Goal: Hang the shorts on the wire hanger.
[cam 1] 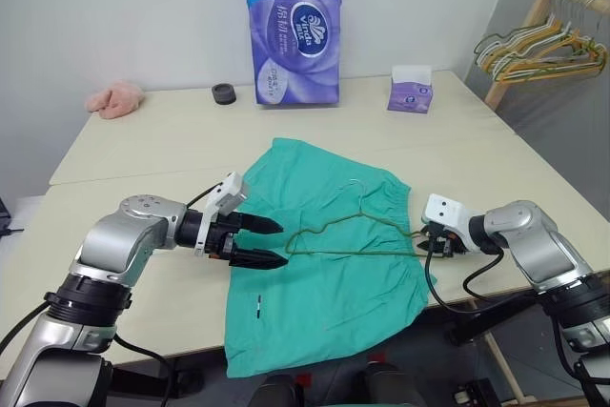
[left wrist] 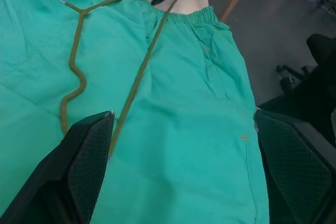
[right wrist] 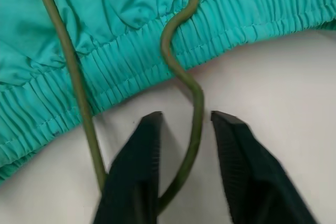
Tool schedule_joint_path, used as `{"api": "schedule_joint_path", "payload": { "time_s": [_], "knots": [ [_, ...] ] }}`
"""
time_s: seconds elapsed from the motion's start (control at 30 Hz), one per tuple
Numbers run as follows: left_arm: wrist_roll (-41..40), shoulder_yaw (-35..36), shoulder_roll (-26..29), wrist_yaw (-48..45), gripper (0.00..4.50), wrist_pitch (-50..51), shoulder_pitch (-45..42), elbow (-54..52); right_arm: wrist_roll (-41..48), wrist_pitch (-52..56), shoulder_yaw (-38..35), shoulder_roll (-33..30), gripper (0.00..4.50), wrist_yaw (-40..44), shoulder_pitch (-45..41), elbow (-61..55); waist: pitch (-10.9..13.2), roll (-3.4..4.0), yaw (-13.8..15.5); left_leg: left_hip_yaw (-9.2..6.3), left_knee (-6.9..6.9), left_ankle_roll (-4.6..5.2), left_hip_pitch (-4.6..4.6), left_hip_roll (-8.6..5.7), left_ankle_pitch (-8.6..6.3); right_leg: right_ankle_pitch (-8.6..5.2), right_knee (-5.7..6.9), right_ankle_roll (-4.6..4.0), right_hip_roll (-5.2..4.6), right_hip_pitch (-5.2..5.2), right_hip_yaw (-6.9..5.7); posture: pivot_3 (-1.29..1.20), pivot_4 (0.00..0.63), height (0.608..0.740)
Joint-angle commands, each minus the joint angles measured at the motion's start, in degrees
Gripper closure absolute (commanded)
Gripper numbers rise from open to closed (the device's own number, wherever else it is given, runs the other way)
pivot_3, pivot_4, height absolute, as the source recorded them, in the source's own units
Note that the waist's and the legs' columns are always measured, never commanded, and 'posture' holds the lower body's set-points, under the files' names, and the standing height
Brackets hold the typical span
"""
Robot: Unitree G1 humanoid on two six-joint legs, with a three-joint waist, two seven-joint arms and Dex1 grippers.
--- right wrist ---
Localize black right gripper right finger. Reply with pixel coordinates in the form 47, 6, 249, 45
211, 110, 320, 224

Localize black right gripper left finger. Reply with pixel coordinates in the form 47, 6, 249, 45
93, 111, 163, 224

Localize olive green drawstring cord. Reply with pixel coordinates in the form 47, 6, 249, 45
31, 0, 204, 214

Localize teal elastic-waist shorts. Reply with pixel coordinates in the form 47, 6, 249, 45
0, 0, 336, 185

